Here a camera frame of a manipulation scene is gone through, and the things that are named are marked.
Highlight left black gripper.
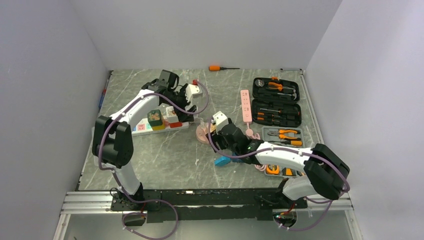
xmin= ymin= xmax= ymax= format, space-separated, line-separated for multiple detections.
xmin=164 ymin=84 xmax=198 ymax=123

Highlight light blue cube adapter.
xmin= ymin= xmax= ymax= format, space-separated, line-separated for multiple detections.
xmin=214 ymin=156 xmax=232 ymax=167

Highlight pink round socket base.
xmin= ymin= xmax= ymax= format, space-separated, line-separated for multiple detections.
xmin=195 ymin=121 xmax=210 ymax=145

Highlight pink power strip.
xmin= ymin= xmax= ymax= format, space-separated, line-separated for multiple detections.
xmin=240 ymin=89 xmax=253 ymax=124

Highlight white power strip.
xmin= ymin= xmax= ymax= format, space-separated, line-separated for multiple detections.
xmin=131 ymin=106 xmax=190 ymax=137

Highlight black tool case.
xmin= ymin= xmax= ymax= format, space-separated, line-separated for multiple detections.
xmin=251 ymin=77 xmax=302 ymax=128

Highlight grey tool tray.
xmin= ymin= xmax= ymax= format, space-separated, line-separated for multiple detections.
xmin=262 ymin=126 xmax=304 ymax=178

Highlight dark blue cube adapter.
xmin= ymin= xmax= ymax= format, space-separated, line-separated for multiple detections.
xmin=231 ymin=152 xmax=244 ymax=163

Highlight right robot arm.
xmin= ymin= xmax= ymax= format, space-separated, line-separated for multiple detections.
xmin=207 ymin=123 xmax=351 ymax=208

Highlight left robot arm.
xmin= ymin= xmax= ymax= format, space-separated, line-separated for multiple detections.
xmin=91 ymin=70 xmax=206 ymax=210

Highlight beige cube adapter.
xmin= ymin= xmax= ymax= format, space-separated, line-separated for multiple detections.
xmin=209 ymin=123 xmax=217 ymax=134

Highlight white cube adapter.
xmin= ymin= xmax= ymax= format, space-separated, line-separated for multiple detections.
xmin=165 ymin=106 xmax=179 ymax=125

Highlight red cube adapter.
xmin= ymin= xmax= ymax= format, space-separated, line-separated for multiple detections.
xmin=168 ymin=122 xmax=183 ymax=128

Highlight green cube adapter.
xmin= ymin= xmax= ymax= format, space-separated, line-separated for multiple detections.
xmin=147 ymin=109 xmax=164 ymax=128

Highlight yellow cube adapter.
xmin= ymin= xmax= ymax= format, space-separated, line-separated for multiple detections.
xmin=151 ymin=124 xmax=167 ymax=131

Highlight orange tape measure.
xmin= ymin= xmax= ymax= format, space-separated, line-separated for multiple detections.
xmin=265 ymin=164 xmax=280 ymax=175

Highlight blue red pen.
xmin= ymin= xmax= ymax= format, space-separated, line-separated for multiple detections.
xmin=98 ymin=78 xmax=110 ymax=110

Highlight orange pliers in case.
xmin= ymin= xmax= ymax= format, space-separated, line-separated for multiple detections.
xmin=266 ymin=81 xmax=284 ymax=92

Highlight orange handled screwdriver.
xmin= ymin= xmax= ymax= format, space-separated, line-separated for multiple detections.
xmin=208 ymin=65 xmax=240 ymax=72

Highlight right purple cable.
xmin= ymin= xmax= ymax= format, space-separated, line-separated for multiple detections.
xmin=206 ymin=117 xmax=351 ymax=232

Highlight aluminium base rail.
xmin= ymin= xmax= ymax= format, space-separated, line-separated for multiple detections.
xmin=60 ymin=188 xmax=355 ymax=216

